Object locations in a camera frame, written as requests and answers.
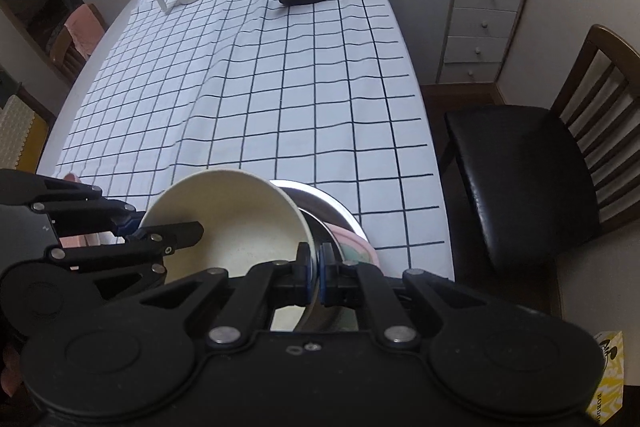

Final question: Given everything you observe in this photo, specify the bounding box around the wooden chair with black seat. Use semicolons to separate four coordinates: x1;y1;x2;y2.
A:
439;24;640;303

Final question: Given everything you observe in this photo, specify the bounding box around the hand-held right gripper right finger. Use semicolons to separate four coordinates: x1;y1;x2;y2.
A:
322;243;493;350

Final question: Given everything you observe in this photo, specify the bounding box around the yellow patterned box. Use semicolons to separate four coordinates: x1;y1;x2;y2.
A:
592;329;629;426

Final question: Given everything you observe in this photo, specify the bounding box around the pink cloth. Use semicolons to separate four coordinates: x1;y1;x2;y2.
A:
64;4;104;58

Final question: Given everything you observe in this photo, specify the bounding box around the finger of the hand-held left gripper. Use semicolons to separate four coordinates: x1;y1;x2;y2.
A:
47;222;206;303
30;177;138;238

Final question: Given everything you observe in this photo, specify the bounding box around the wide steel bowl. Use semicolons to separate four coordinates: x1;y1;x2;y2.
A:
270;179;371;333

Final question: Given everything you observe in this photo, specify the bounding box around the pink child bowl with handles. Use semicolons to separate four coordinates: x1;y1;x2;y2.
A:
322;226;378;269

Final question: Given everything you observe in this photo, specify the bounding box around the yellow cushioned chair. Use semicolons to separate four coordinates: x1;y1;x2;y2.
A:
0;93;52;171

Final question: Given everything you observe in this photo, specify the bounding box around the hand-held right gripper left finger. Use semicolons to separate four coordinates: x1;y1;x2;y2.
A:
140;241;309;349

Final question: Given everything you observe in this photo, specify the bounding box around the cream bowl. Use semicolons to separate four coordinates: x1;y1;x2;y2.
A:
137;168;317;333

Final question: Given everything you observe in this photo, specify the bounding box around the small steel bowl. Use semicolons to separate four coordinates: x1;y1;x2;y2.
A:
295;204;346;268

